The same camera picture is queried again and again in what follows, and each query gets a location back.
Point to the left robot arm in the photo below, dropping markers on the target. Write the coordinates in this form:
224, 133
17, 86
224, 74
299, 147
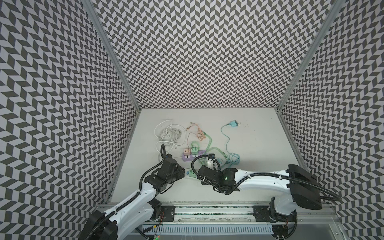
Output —
141, 206

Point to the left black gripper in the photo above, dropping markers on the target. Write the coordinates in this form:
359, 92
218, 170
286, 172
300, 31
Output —
181, 174

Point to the purple power strip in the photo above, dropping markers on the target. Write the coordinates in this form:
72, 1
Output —
191, 157

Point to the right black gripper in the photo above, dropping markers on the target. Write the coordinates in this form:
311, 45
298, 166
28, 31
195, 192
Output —
202, 172

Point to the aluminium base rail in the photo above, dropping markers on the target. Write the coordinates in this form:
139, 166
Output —
229, 214

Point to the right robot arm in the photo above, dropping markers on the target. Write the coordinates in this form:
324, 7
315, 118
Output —
296, 187

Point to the light green charger plug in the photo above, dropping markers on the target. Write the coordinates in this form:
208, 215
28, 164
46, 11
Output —
194, 151

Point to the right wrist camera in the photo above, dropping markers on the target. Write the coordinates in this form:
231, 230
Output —
211, 161

